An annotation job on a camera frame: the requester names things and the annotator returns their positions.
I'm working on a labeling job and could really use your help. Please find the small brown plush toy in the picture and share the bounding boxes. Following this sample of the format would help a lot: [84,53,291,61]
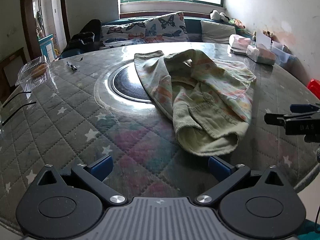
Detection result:
[252,30,274,42]

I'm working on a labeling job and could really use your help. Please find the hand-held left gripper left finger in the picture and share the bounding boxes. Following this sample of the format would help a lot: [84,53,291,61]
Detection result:
[37,155,126,207]

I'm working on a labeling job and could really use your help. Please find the white card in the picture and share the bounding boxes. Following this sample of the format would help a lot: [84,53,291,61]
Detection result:
[255,31,272,45]

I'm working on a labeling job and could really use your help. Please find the colourful toys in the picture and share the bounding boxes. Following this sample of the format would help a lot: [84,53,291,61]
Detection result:
[230,19,247,30]

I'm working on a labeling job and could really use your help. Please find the green patterned child's jacket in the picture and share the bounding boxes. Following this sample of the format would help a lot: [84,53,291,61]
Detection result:
[134,49,257,157]

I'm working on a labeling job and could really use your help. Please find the clear plastic food container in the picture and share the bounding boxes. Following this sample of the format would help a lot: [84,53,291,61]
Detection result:
[15,56,52,92]

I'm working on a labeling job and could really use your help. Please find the teal blue sofa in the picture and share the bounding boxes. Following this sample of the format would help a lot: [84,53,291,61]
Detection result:
[59,16,253,60]

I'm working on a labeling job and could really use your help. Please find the blue white cabinet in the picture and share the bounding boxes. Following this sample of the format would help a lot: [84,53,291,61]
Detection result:
[37,34,56,63]

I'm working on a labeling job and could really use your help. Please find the clear plastic storage box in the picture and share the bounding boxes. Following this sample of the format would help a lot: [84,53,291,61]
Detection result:
[271,41,292,65]

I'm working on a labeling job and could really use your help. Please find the thin black strap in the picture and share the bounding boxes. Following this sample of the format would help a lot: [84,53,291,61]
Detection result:
[6,91,32,105]
[2,102,37,125]

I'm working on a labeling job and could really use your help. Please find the dark wooden door frame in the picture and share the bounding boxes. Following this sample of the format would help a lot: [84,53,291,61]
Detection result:
[20,0,72,60]

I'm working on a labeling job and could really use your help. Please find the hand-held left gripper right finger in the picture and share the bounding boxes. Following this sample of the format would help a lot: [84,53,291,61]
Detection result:
[195,156,285,207]

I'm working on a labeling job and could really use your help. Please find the pink white tissue pack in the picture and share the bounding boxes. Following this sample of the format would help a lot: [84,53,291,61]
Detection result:
[229,34,253,53]

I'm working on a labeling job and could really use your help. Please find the red plastic stool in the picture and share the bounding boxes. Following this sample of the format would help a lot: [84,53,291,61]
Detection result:
[307,79,320,94]

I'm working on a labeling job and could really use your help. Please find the black bag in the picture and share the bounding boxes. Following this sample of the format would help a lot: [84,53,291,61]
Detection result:
[64,19,102,55]

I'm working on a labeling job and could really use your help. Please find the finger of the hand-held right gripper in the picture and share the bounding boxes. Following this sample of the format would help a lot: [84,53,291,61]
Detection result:
[290,104,320,113]
[264,113,288,126]

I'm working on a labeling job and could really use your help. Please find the butterfly print pillow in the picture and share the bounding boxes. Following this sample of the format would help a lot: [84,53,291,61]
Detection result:
[144,12,190,43]

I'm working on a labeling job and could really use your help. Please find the white plush toy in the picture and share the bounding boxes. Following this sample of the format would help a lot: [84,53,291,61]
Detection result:
[209,9,230,22]

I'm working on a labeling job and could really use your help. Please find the butterfly print pillows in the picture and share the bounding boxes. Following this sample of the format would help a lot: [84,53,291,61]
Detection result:
[99,21,190,52]

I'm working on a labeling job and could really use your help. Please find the grey cushion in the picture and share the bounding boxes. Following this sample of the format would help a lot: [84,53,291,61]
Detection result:
[200,20,238,45]

